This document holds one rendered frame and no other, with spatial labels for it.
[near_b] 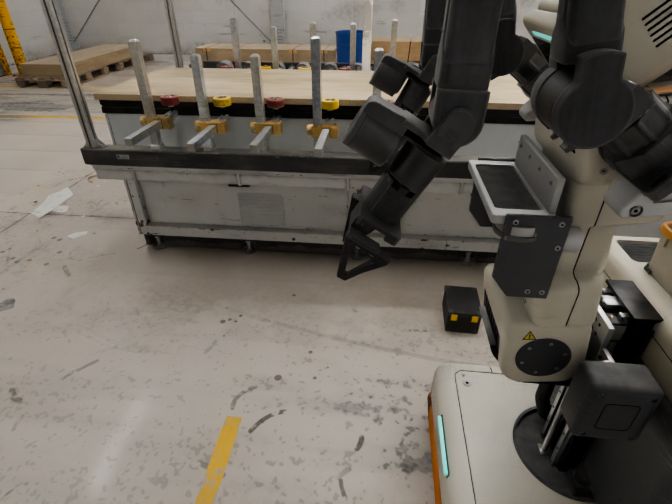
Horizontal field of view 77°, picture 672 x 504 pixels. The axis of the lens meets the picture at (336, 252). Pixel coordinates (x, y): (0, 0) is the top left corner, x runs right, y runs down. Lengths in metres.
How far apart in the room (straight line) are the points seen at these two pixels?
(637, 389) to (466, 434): 0.55
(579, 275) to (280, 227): 1.81
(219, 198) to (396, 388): 1.39
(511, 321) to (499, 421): 0.56
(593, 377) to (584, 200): 0.32
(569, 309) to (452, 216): 1.54
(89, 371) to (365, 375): 1.14
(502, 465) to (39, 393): 1.68
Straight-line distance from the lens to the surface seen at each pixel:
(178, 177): 2.21
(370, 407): 1.70
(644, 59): 0.72
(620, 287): 1.09
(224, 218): 2.50
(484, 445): 1.34
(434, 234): 2.40
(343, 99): 2.05
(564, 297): 0.86
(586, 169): 0.72
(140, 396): 1.89
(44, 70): 8.22
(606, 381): 0.92
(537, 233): 0.75
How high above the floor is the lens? 1.35
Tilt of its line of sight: 33 degrees down
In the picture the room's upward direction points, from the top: straight up
